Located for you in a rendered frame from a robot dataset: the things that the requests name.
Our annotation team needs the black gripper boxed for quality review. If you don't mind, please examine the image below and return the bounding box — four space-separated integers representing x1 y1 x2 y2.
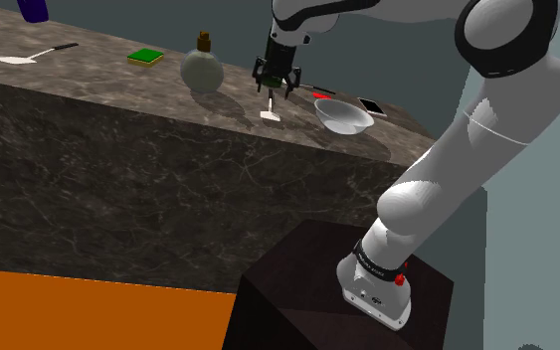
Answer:
252 37 303 100

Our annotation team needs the clear glass bowl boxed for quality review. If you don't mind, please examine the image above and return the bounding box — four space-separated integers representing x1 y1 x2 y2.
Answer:
313 97 376 136

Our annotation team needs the thin knife with black handle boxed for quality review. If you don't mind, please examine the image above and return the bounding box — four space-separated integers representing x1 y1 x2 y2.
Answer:
289 83 338 96

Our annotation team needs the white spatula with black handle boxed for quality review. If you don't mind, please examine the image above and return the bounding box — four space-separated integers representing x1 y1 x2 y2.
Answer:
0 42 80 66

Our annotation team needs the dark robot stand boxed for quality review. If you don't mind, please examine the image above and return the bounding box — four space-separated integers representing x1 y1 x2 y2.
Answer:
221 219 456 350

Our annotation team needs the dark blue container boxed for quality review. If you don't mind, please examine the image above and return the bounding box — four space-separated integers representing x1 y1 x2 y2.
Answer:
16 0 50 25

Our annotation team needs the round glass bottle brown cork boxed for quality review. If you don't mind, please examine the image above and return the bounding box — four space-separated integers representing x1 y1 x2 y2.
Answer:
179 30 226 94

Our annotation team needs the white smartphone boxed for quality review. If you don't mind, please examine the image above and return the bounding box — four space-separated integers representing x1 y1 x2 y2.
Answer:
357 96 389 119

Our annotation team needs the green and yellow sponge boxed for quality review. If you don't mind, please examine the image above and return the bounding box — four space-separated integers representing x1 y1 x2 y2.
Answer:
126 48 166 69

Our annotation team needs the white scraper with green handle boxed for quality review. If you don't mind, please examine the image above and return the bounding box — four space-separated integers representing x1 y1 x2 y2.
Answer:
259 76 282 123

